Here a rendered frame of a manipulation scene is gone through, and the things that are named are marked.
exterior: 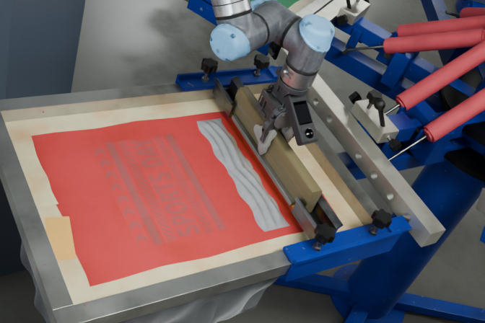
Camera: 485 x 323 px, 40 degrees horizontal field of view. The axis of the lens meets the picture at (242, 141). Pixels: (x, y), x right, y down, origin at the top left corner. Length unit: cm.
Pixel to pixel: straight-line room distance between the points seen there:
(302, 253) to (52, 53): 83
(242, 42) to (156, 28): 242
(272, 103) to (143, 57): 203
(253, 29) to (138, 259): 51
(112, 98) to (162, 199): 30
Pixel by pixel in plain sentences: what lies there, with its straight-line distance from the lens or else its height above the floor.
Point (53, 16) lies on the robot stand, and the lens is 173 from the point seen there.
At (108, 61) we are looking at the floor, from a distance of 339.
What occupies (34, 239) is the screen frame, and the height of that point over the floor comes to 99.
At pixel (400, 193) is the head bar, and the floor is 104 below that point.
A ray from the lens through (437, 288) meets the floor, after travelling 301.
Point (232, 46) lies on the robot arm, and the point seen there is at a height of 132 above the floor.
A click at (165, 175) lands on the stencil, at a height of 95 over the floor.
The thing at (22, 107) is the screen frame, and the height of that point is 99.
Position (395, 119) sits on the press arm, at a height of 104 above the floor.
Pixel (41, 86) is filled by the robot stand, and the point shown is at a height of 84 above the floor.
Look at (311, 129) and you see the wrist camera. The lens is 147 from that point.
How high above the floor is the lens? 202
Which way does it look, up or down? 40 degrees down
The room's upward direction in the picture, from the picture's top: 22 degrees clockwise
